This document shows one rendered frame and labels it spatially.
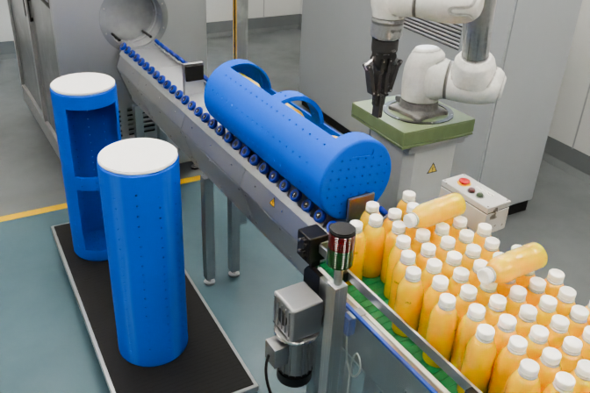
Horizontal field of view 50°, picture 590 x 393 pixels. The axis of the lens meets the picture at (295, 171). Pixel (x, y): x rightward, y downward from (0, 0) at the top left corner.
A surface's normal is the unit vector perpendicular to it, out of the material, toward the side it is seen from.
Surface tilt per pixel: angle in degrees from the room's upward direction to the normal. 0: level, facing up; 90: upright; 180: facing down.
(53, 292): 0
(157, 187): 90
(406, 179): 90
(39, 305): 0
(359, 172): 90
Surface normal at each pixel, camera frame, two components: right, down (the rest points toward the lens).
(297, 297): 0.04, -0.88
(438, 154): 0.48, 0.43
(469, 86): -0.37, 0.66
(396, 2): -0.32, 0.46
